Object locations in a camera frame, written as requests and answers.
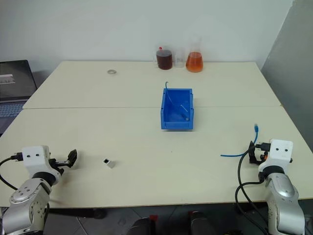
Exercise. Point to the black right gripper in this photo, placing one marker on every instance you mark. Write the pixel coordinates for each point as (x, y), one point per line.
(262, 150)

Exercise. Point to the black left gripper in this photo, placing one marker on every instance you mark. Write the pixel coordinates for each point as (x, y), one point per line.
(55, 166)

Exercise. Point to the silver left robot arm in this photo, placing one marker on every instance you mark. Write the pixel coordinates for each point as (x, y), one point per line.
(23, 198)

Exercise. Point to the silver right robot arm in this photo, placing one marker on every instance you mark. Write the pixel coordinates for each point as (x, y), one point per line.
(283, 203)

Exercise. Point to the small white connector block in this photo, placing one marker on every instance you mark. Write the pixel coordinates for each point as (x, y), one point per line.
(109, 163)

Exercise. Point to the blue plastic storage bin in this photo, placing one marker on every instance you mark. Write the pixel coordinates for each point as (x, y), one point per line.
(177, 117)

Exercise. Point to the dark rounded shape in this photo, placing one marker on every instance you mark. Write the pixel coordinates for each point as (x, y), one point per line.
(140, 226)
(203, 224)

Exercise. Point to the grey laptop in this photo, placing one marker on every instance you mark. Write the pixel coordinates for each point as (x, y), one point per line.
(13, 83)

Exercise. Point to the flask with orange liquid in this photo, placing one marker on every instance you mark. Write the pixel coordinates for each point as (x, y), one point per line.
(194, 62)

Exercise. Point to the empty clear glass beaker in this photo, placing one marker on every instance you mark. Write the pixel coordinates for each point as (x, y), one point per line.
(179, 58)

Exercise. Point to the dark red liquid bottle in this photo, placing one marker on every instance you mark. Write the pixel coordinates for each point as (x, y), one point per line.
(165, 60)

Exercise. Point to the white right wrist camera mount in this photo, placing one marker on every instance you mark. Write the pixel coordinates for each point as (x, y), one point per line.
(277, 153)

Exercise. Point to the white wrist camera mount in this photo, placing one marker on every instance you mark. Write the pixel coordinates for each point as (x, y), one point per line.
(277, 153)
(34, 159)

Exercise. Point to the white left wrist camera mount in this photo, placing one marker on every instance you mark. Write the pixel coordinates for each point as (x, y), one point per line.
(34, 159)

